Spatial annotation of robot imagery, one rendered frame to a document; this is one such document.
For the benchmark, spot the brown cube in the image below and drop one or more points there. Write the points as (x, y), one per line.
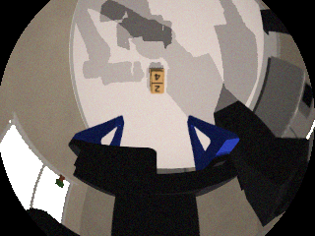
(157, 88)
(157, 76)

